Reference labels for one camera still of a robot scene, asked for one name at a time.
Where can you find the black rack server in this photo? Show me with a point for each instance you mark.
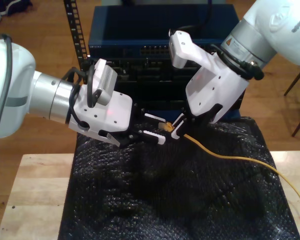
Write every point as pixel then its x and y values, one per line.
pixel 145 72

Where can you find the black bubble wrap mat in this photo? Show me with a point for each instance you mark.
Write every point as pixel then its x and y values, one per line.
pixel 165 195

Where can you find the dark sneaker white sole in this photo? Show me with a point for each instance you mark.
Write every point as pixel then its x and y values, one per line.
pixel 15 6

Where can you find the blue network switch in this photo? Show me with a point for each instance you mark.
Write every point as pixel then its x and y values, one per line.
pixel 140 22

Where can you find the black perforated rack post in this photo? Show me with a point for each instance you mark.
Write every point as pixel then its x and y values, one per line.
pixel 75 25

